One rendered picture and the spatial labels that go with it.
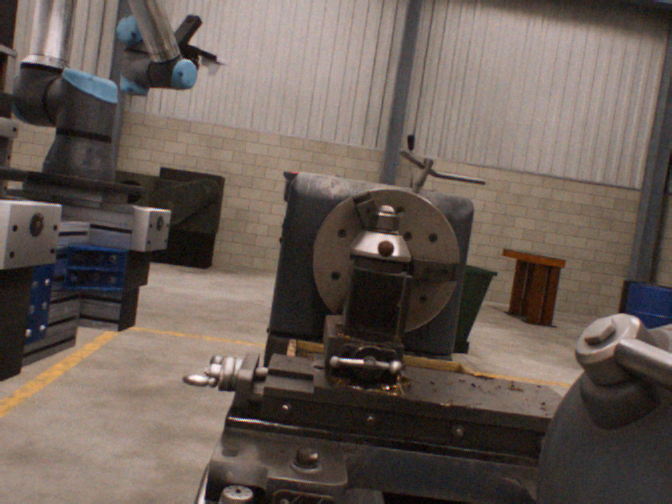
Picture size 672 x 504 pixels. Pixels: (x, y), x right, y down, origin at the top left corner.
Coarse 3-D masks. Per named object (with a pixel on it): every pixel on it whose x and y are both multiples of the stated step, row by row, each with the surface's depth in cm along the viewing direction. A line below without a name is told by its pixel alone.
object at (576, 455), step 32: (608, 320) 22; (576, 352) 22; (608, 352) 21; (640, 352) 19; (576, 384) 25; (608, 384) 21; (640, 384) 20; (576, 416) 23; (608, 416) 21; (640, 416) 20; (544, 448) 25; (576, 448) 22; (608, 448) 21; (640, 448) 19; (544, 480) 25; (576, 480) 22; (608, 480) 20; (640, 480) 19
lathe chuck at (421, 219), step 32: (384, 192) 133; (352, 224) 133; (416, 224) 134; (448, 224) 134; (320, 256) 133; (352, 256) 134; (416, 256) 134; (448, 256) 134; (320, 288) 134; (416, 288) 134; (448, 288) 135; (416, 320) 135
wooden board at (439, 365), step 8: (296, 344) 122; (304, 344) 125; (312, 344) 125; (288, 352) 114; (296, 352) 123; (312, 352) 125; (320, 352) 125; (408, 360) 126; (416, 360) 126; (424, 360) 126; (432, 360) 126; (440, 360) 127; (432, 368) 126; (440, 368) 126; (448, 368) 126; (456, 368) 126; (464, 368) 123
